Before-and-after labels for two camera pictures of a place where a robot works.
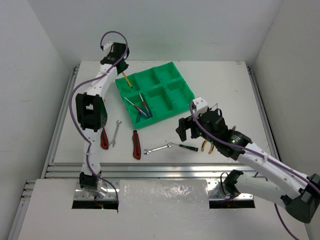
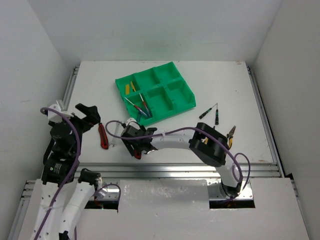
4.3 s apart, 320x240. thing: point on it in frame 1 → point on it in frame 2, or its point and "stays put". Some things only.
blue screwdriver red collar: x=136 y=107 stays put
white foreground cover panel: x=155 y=209 stays put
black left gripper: x=122 y=66 → x=83 y=119
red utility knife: x=104 y=139 stays put
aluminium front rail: x=133 y=172 stays put
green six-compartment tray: x=155 y=94 stays put
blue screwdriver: x=148 y=111 stays put
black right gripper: x=181 y=129 → x=132 y=146
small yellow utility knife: x=127 y=79 → x=133 y=86
